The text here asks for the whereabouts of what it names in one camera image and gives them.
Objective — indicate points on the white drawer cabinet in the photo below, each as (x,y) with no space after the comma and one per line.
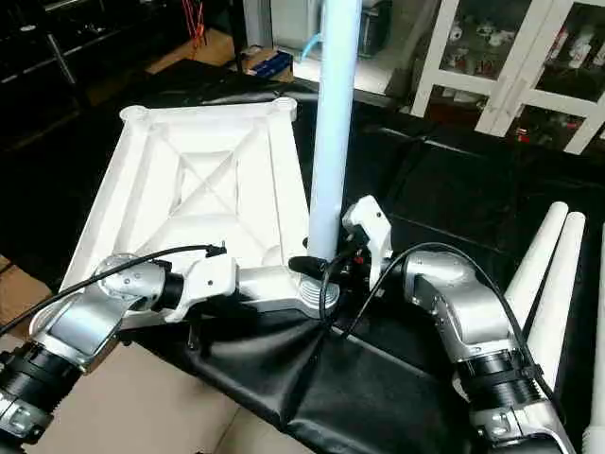
(510,66)

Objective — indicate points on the black work mat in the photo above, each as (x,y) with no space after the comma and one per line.
(454,208)

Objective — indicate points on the cardboard box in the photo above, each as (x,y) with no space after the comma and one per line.
(194,55)

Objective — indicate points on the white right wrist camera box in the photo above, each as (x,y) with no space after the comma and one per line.
(373,232)

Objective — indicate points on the light blue hanger hook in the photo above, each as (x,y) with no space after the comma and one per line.
(312,45)

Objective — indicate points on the white plastic table leg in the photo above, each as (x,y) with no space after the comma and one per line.
(597,397)
(558,303)
(539,255)
(336,123)

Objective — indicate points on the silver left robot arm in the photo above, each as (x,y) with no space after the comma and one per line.
(85,326)

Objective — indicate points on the white plastic table top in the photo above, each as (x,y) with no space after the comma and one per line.
(189,180)

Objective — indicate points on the small blue box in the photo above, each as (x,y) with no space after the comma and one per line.
(269,64)

